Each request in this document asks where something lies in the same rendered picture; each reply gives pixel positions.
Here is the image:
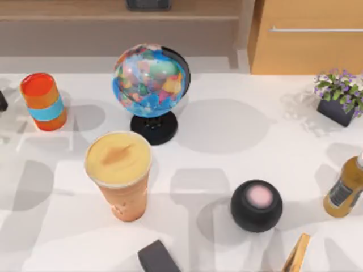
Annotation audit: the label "colourful globe on black stand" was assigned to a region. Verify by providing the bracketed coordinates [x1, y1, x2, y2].
[112, 43, 191, 146]

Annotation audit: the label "orange drink cup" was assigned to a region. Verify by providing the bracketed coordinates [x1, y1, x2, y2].
[84, 131, 153, 223]

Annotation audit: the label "black round speaker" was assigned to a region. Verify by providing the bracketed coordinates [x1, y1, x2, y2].
[230, 179, 284, 233]

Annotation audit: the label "wooden open shelf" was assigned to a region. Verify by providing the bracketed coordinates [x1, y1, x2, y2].
[0, 0, 256, 57]

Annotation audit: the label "dark grey flat block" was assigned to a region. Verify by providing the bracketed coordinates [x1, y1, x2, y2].
[137, 240, 182, 272]

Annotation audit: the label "dark grey box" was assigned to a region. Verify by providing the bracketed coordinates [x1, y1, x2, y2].
[125, 0, 172, 12]

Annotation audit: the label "orange and blue cup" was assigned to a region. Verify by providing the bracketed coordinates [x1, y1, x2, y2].
[19, 72, 68, 132]

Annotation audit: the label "wooden cupboard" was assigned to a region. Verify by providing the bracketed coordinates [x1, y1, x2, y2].
[247, 0, 363, 76]

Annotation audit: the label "purple flowers in black pot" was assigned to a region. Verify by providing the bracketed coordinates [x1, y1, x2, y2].
[313, 68, 363, 128]

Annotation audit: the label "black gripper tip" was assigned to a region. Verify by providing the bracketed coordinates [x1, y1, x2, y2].
[0, 90, 9, 113]

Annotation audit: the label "long metal handle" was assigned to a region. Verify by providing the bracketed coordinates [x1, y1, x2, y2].
[268, 26, 363, 33]

